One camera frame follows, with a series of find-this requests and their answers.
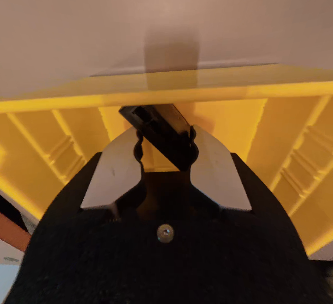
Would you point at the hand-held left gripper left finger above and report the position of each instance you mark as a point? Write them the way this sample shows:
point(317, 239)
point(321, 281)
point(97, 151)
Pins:
point(114, 173)

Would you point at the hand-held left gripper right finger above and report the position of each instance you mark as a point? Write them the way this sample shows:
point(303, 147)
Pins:
point(218, 176)

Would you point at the black network switch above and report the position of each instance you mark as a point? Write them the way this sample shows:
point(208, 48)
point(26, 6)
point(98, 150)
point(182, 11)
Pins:
point(161, 132)

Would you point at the yellow plastic bin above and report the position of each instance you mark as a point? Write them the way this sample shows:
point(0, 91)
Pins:
point(273, 140)

